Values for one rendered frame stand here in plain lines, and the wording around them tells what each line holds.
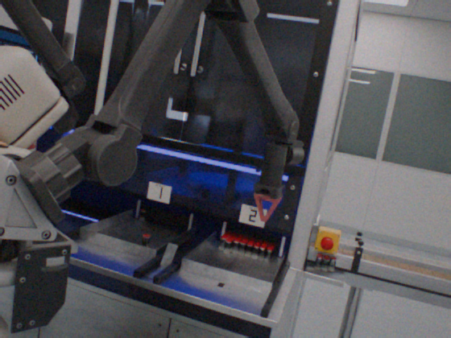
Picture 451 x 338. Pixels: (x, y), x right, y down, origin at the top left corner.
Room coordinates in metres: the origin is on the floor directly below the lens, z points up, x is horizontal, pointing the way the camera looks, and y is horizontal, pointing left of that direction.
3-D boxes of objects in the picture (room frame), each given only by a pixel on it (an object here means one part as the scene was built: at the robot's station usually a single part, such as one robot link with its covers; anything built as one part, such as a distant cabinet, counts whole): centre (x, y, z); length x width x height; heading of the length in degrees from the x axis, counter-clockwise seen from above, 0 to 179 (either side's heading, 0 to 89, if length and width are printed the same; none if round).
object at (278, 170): (1.09, -0.14, 1.19); 0.10 x 0.07 x 0.07; 164
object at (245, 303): (1.26, 0.06, 0.87); 0.70 x 0.48 x 0.02; 74
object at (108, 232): (1.38, 0.21, 0.90); 0.34 x 0.26 x 0.04; 164
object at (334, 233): (1.33, -0.39, 0.99); 0.08 x 0.07 x 0.07; 164
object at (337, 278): (1.37, -0.42, 0.87); 0.14 x 0.13 x 0.02; 164
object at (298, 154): (1.12, -0.16, 1.29); 0.11 x 0.09 x 0.12; 140
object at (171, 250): (1.12, 0.10, 0.91); 0.14 x 0.03 x 0.06; 165
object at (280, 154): (1.09, -0.15, 1.26); 0.07 x 0.06 x 0.07; 140
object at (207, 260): (1.28, -0.12, 0.90); 0.34 x 0.26 x 0.04; 165
